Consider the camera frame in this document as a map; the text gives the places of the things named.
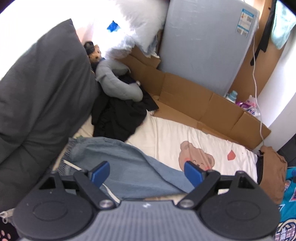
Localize white cable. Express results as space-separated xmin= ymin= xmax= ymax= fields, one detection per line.
xmin=250 ymin=18 xmax=265 ymax=147

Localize hanging teal garment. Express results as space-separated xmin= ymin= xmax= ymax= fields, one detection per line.
xmin=271 ymin=1 xmax=295 ymax=50

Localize pink plastic bag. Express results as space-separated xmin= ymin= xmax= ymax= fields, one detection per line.
xmin=239 ymin=95 xmax=260 ymax=118

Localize cream bear print bedsheet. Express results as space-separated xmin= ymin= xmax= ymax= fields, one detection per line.
xmin=52 ymin=110 xmax=259 ymax=202

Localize brown cardboard sheet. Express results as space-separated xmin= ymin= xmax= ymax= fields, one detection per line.
xmin=120 ymin=48 xmax=271 ymax=150

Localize detergent bottle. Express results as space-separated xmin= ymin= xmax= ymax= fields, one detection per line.
xmin=225 ymin=90 xmax=238 ymax=103

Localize light blue denim jeans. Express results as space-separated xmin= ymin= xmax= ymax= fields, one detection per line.
xmin=57 ymin=137 xmax=194 ymax=200

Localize white pillow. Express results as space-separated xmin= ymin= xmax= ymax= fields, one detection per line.
xmin=99 ymin=1 xmax=170 ymax=59

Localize brown teddy bear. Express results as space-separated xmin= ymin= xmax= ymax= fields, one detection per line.
xmin=84 ymin=41 xmax=102 ymax=64

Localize dark grey duvet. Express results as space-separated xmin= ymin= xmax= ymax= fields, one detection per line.
xmin=1 ymin=20 xmax=98 ymax=211

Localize black garment pile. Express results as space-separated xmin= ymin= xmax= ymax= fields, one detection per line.
xmin=91 ymin=73 xmax=159 ymax=142

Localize teal cartoon blanket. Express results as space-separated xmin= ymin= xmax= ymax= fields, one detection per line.
xmin=274 ymin=167 xmax=296 ymax=241

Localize grey wrapped mattress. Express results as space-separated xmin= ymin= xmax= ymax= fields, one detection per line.
xmin=159 ymin=0 xmax=260 ymax=96

